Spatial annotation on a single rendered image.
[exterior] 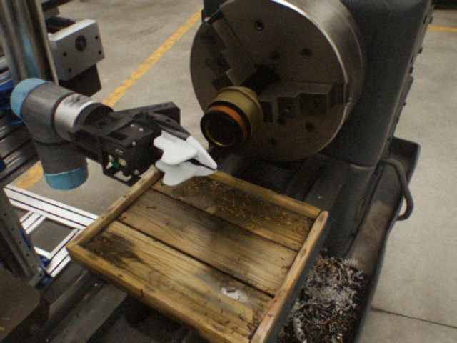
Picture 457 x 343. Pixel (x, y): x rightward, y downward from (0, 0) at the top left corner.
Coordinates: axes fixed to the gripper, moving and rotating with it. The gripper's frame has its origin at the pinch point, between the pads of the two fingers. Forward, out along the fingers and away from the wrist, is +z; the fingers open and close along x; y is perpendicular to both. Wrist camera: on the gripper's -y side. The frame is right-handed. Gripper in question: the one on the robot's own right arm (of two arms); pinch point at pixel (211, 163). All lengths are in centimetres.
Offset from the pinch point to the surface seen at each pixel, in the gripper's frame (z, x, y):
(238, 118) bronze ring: -0.7, 2.7, -8.6
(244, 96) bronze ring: -2.0, 4.5, -12.7
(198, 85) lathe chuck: -17.1, -1.8, -22.5
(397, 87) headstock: 17.4, 1.3, -39.7
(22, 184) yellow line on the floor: -152, -111, -49
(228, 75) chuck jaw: -5.9, 6.2, -14.4
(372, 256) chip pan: 26, -50, -46
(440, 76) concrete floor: 31, -89, -313
